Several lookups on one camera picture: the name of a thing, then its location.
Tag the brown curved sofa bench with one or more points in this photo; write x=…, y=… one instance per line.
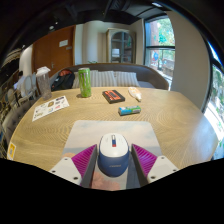
x=151, y=78

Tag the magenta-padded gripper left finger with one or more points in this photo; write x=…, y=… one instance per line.
x=68, y=170

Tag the striped cushion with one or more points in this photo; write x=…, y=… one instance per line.
x=127, y=79
x=103, y=78
x=75, y=80

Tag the black-framed side window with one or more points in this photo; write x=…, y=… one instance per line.
x=216, y=110

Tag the clear shaker bottle white lid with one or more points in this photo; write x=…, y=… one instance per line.
x=44, y=85

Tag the green drink can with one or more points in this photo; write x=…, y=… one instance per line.
x=84, y=83

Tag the white and blue computer mouse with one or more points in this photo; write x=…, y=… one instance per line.
x=113, y=153

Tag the person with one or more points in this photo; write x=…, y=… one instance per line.
x=19, y=81

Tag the sky print mouse pad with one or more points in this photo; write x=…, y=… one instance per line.
x=113, y=128

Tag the brown wooden door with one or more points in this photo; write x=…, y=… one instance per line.
x=46, y=58

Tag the yellow and white card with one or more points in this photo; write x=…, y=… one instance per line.
x=11, y=150

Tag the group of white chairs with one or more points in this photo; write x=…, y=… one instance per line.
x=26, y=86

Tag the black backpack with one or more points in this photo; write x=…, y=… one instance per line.
x=63, y=80

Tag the small teal pack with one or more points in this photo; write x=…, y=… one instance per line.
x=129, y=110

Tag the black box with red print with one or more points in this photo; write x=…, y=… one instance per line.
x=113, y=96

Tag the grey tufted armchair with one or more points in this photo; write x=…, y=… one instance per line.
x=15, y=118

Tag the grey glass-door cabinet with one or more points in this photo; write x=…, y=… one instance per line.
x=121, y=46

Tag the white sticker sheet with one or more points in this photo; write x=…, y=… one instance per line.
x=50, y=107

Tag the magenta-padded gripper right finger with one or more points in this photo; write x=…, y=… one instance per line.
x=160, y=168

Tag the white door sign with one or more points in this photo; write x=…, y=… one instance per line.
x=63, y=43

